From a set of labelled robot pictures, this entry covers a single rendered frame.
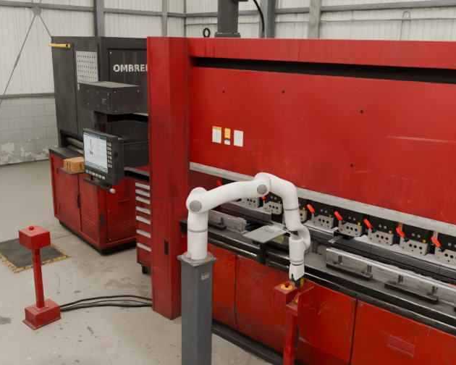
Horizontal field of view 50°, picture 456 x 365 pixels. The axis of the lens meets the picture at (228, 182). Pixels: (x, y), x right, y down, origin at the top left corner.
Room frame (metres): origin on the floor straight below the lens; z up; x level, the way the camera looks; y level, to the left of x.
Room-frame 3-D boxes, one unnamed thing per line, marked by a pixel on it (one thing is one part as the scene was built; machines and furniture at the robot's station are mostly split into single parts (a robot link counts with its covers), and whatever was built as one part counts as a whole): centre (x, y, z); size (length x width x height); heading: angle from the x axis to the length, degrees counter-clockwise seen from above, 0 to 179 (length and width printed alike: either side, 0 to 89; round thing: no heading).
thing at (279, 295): (2.79, -0.43, 0.75); 0.20 x 0.16 x 0.18; 45
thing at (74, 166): (4.83, 1.55, 1.04); 0.30 x 0.26 x 0.12; 40
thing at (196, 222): (2.78, 0.17, 1.30); 0.19 x 0.12 x 0.24; 177
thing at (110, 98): (3.73, 0.92, 1.53); 0.51 x 0.25 x 0.85; 44
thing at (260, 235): (3.17, -0.26, 1.00); 0.26 x 0.18 x 0.01; 139
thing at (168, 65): (4.05, 0.27, 1.15); 0.85 x 0.25 x 2.30; 139
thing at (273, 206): (3.30, -0.34, 1.20); 0.15 x 0.09 x 0.17; 49
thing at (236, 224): (3.64, 0.06, 0.92); 0.50 x 0.06 x 0.10; 49
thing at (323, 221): (3.04, -0.64, 1.20); 0.15 x 0.09 x 0.17; 49
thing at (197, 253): (2.75, 0.18, 1.09); 0.19 x 0.19 x 0.18
